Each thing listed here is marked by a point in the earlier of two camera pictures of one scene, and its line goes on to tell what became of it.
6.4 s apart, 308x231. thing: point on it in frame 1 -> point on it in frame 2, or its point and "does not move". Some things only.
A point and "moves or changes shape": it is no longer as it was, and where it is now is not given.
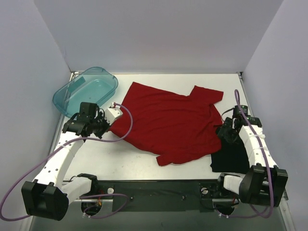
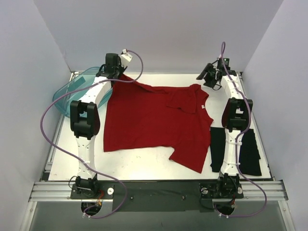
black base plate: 158,195 does not move
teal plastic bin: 95,85 does not move
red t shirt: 177,128 moves or changes shape
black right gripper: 226,130 -> 208,75
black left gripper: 101,127 -> 116,72
